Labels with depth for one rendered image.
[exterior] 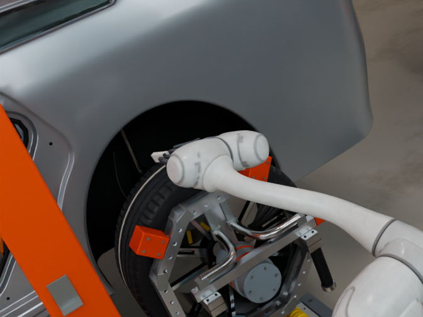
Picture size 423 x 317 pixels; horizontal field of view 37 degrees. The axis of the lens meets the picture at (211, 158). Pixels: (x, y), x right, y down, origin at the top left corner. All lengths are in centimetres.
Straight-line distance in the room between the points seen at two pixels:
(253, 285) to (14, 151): 79
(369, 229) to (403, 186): 232
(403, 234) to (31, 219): 91
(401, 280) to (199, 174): 54
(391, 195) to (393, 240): 230
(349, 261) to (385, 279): 198
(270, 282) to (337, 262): 143
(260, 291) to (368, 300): 67
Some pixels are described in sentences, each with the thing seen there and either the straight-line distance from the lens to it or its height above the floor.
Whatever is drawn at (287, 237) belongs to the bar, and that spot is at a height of 97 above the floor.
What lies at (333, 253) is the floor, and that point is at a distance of 343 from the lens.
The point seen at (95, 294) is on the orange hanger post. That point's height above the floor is 108.
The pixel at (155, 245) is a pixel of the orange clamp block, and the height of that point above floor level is 107.
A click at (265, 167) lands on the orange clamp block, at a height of 111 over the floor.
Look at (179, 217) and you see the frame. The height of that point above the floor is 111.
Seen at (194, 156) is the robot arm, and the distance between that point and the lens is 155.
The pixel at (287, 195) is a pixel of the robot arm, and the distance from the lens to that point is 153.
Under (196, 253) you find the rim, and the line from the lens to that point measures 209.
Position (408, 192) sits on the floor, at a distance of 373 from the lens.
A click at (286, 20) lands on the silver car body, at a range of 246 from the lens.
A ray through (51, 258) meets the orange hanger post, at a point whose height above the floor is 125.
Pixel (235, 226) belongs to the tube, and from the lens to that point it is 194.
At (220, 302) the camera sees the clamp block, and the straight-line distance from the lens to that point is 181.
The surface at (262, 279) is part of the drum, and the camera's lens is 194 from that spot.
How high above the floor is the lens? 197
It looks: 23 degrees down
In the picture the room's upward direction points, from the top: 23 degrees counter-clockwise
